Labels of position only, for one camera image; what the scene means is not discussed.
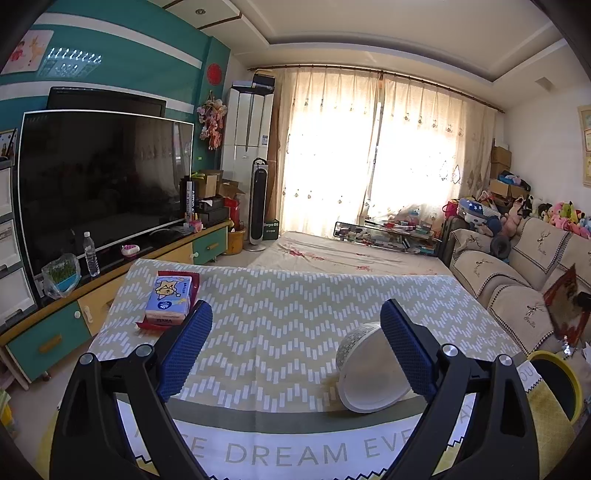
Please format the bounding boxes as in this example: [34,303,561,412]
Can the orange bucket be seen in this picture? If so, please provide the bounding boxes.
[225,227,247,256]

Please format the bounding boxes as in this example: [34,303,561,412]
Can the red snack wrapper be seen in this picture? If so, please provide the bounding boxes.
[544,264,588,347]

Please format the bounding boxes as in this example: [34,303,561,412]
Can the open brown cardboard boxes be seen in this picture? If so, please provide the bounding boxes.
[198,170,245,199]

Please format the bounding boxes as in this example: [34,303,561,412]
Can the beige sofa with deer covers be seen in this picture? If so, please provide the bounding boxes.
[445,216,591,356]

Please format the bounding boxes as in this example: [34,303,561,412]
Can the blue star cushion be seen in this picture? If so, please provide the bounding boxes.
[457,198,502,222]

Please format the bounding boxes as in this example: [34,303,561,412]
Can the white instant noodle cup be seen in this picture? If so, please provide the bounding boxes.
[335,322,414,414]

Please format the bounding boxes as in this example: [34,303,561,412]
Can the blue white tissue pack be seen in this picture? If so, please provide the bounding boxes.
[144,276,192,326]

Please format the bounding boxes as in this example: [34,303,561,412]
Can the pile of plush toys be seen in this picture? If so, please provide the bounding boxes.
[526,196,591,238]

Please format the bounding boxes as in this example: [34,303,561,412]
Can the children's wall poster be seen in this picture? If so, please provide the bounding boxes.
[0,28,47,75]

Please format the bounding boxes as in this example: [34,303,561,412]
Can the stack of cardboard boxes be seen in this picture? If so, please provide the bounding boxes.
[489,145,532,199]

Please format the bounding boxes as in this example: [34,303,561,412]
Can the large black television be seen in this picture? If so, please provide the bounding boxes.
[17,110,195,278]

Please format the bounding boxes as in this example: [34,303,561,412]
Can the white drawer unit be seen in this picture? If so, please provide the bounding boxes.
[0,159,38,324]

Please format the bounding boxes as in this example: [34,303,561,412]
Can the teal yellow television stand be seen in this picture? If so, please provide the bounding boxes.
[0,220,232,384]

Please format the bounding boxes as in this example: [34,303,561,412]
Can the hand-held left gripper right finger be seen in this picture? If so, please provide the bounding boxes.
[379,298,541,480]

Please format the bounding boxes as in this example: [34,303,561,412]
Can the clear plastic bag with greens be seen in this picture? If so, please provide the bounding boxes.
[41,253,82,298]

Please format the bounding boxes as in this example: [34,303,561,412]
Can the black white tower fan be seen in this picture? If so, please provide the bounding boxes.
[244,158,269,252]

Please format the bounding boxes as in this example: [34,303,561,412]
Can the tall black box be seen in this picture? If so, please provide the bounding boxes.
[180,178,199,219]

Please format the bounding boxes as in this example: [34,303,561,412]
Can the clear water bottle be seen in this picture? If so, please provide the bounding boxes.
[83,231,101,278]

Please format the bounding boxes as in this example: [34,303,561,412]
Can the black wall screen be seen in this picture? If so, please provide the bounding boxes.
[46,86,167,118]

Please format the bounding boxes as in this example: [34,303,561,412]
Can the cream sheer curtains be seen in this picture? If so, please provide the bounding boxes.
[272,69,497,238]

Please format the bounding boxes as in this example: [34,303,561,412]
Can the framed flower picture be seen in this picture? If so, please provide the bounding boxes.
[577,105,591,183]

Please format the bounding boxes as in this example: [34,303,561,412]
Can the glass coffee table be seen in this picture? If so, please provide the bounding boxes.
[333,220,446,257]

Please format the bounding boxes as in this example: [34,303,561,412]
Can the white standing air conditioner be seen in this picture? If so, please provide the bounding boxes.
[220,80,276,185]

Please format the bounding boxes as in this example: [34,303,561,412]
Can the black small drawer cabinet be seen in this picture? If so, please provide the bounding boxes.
[198,196,230,224]

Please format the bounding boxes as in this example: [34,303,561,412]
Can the yellow rimmed black bin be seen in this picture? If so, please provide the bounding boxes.
[526,351,583,425]

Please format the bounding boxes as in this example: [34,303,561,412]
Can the artificial flower garland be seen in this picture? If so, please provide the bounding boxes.
[197,91,228,151]

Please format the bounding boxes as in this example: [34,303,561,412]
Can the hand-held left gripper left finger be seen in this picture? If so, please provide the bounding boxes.
[50,300,214,480]

